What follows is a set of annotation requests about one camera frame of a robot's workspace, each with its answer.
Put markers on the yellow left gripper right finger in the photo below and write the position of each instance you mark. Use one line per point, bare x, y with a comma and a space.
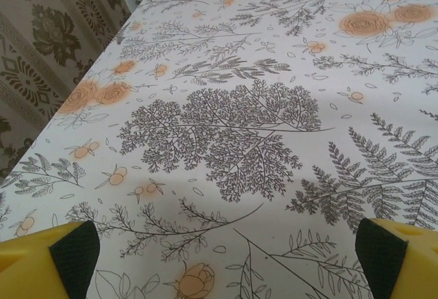
403, 264

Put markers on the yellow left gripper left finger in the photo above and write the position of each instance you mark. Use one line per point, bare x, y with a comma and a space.
31, 268

